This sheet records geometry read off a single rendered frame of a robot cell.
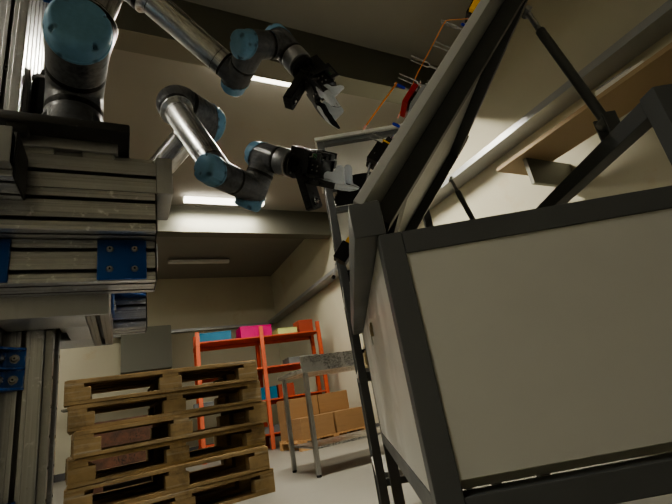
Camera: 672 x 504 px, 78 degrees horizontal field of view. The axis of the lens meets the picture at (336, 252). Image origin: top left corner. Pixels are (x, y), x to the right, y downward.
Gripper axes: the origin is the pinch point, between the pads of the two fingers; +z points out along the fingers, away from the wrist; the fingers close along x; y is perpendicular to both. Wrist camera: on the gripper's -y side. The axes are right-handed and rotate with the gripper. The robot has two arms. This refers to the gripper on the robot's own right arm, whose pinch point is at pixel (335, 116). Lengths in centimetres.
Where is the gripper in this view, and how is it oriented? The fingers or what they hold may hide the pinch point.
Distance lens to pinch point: 116.5
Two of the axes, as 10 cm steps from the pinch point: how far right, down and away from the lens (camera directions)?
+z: 5.6, 7.6, -3.2
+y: 8.3, -5.2, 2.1
